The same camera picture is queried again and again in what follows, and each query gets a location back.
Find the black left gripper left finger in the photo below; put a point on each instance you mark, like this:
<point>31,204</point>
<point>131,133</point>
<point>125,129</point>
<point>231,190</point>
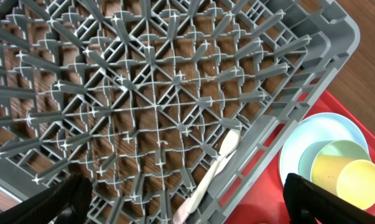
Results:
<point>66,202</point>

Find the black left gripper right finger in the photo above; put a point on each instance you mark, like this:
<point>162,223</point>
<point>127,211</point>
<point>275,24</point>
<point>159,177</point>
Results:
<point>309,203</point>

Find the white plastic spoon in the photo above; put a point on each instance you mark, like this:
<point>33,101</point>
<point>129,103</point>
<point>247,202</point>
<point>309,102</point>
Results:
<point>228,146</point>

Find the grey dishwasher rack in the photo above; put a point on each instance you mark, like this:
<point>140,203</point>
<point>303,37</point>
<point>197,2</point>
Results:
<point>138,96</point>

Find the red plastic tray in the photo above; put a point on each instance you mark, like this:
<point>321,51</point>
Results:
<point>263,202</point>

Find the yellow plastic cup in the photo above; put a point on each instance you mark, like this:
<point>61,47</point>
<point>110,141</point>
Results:
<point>352,180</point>

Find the light green bowl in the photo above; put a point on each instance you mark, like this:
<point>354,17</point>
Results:
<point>342,148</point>

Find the light blue plate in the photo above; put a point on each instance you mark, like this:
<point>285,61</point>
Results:
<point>322,127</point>

